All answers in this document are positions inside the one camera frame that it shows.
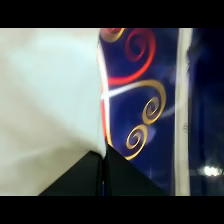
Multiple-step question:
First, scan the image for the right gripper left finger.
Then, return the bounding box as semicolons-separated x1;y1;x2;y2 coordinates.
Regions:
39;150;104;197

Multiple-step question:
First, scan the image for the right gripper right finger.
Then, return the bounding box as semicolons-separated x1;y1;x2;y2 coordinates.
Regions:
104;144;168;197

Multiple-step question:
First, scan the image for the white shirt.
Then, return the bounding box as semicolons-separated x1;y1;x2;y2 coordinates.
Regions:
0;28;108;197

